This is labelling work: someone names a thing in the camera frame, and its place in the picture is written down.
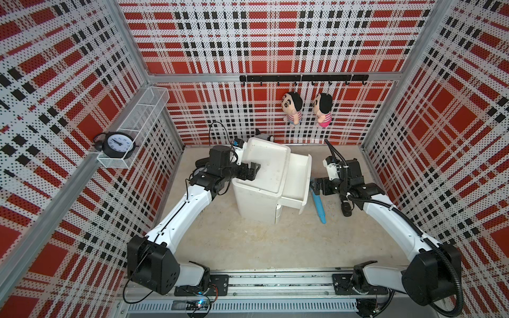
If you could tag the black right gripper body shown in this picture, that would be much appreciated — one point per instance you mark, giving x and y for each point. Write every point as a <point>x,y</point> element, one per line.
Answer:
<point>335,186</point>

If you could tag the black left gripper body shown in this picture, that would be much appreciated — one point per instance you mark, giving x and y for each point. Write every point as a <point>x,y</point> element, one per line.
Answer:
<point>240,172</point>

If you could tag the white top drawer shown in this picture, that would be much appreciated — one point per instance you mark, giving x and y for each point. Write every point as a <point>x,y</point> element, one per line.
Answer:
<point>297,183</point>

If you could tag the white three-drawer cabinet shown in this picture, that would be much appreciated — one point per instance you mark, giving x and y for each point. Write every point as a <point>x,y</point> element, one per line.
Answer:
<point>259,200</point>

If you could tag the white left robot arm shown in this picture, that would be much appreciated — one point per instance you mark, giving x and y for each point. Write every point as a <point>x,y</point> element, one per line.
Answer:
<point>151,262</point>

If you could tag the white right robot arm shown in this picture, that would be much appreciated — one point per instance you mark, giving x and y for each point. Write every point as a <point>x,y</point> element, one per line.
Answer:
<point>433,275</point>

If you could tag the grey plush toy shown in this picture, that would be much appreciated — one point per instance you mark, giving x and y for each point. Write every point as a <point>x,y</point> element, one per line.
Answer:
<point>263,136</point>

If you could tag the black glasses case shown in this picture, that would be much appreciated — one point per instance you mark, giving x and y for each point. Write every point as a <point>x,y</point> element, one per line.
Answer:
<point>202,163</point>

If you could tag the boy doll striped shirt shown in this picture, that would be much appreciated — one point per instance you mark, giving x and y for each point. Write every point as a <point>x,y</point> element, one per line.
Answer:
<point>292,106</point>

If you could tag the boy doll pink shirt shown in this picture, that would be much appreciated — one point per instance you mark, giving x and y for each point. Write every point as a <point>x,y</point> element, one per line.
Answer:
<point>322,106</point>

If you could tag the black clock in basket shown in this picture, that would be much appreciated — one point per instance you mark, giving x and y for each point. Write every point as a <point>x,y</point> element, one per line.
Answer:
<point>115,145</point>

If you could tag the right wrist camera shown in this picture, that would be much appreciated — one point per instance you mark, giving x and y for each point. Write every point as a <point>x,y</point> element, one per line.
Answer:
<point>331,168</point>

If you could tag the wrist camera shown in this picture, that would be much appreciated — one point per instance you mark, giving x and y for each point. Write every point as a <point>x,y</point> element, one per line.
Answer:
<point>238,144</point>
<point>331,168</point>

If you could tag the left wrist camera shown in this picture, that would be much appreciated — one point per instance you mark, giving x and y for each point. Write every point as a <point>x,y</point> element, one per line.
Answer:
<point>238,144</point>

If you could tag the black hook rail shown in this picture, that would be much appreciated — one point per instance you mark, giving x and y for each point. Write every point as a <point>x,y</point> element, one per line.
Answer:
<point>347,78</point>

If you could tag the white wire basket shelf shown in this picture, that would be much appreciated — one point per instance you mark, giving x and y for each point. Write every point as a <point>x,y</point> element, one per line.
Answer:
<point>140,120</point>

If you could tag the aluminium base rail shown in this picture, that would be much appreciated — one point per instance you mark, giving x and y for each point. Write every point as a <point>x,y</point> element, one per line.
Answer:
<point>302,292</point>

